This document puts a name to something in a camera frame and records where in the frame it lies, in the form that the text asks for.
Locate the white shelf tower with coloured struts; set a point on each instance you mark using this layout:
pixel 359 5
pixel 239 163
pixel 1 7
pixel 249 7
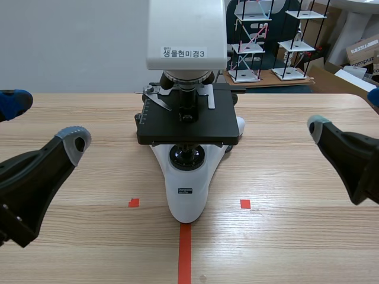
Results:
pixel 250 47

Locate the white shelf tower with black rods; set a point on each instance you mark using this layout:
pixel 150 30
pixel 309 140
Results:
pixel 296 44

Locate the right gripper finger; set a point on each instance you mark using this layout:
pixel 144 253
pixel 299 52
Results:
pixel 374 97
pixel 346 151

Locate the flat brown cardboard board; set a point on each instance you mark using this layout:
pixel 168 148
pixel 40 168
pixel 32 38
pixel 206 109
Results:
pixel 266 82

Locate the large plain cardboard box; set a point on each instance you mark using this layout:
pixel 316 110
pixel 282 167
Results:
pixel 328 32

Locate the white and black microscope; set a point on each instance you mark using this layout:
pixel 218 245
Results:
pixel 189 118

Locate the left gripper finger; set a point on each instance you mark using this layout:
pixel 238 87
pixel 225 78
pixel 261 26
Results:
pixel 35 171
pixel 13 102

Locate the brown cardboard box with print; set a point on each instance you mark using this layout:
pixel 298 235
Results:
pixel 362 53

